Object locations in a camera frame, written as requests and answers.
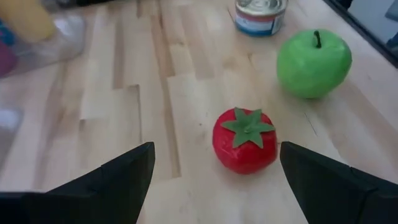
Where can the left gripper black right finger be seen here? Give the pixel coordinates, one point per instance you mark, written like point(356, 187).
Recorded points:
point(335, 193)

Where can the black metal table frame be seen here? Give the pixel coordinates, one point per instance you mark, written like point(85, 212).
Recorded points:
point(360, 29)

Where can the silver tin can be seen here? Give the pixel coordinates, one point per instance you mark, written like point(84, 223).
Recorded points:
point(260, 18)

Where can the purple plastic water bottle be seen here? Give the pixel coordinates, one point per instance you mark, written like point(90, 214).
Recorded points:
point(6, 59)

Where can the green toy apple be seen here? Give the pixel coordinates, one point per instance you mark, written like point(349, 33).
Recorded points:
point(314, 68)

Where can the large red toy strawberry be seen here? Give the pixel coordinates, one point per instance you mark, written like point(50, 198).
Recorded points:
point(245, 152)

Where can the yellow plastic water bottle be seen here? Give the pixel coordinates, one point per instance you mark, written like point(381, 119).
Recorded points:
point(28, 18)

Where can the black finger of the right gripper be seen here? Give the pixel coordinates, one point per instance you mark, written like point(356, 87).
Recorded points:
point(90, 2)

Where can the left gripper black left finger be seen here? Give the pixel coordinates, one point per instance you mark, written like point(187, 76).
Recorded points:
point(93, 196)

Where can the blue plastic water bottle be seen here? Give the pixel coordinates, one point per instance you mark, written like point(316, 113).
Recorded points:
point(6, 35)

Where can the clear plastic bin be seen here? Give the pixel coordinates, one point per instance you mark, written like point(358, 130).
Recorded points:
point(62, 40)

